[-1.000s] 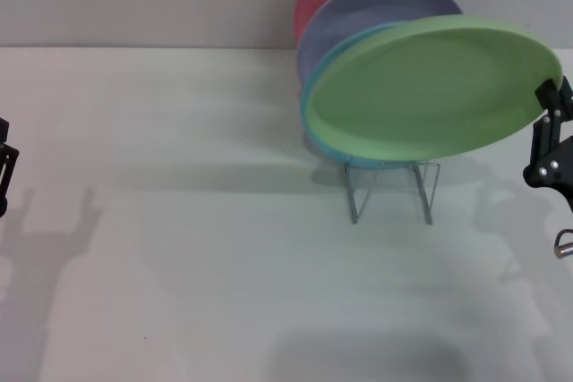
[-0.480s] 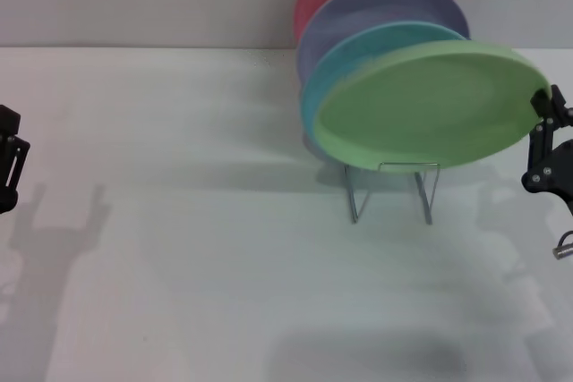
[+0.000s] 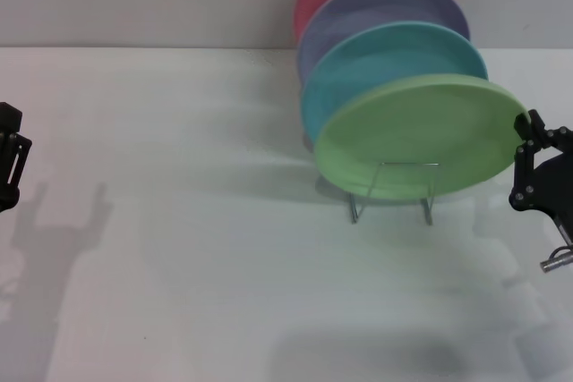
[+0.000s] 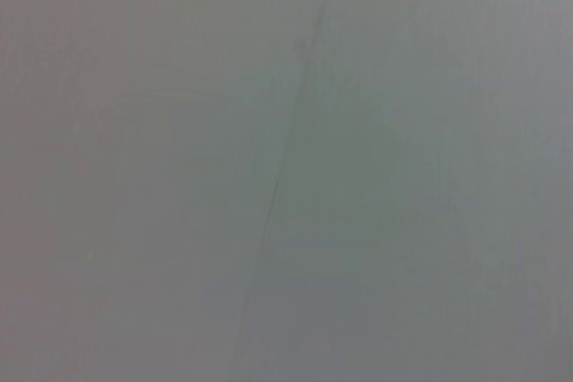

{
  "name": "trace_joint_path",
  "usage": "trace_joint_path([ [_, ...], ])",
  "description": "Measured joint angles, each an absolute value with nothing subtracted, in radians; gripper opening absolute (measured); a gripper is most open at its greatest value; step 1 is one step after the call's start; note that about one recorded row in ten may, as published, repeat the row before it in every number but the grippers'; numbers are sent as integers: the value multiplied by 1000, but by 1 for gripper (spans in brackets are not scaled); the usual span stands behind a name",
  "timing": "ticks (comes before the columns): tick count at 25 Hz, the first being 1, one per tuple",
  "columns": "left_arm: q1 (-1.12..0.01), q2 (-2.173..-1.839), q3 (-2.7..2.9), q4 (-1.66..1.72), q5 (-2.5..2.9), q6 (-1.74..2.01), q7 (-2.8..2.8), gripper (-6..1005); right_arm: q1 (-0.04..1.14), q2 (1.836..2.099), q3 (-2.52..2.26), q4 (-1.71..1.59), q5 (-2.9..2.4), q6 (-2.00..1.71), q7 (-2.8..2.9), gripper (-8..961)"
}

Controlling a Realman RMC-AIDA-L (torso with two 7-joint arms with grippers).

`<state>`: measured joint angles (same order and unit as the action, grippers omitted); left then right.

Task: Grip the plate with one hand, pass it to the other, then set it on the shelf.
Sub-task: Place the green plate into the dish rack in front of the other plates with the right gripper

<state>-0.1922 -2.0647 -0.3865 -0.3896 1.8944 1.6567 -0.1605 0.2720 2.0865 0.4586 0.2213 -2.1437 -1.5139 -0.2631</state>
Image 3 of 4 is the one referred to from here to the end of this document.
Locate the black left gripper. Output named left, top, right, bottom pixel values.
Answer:
left=0, top=103, right=33, bottom=215

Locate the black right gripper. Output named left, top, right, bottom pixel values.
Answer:
left=508, top=108, right=573, bottom=244

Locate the green plate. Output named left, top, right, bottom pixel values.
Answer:
left=312, top=72, right=532, bottom=202

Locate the teal plate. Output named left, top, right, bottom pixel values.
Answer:
left=299, top=21, right=490, bottom=147

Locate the purple plate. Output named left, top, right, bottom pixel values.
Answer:
left=295, top=0, right=472, bottom=84

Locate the metal plug with black cable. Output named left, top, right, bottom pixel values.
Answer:
left=539, top=216, right=573, bottom=274

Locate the metal wire plate rack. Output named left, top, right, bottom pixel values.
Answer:
left=344, top=161, right=440, bottom=226

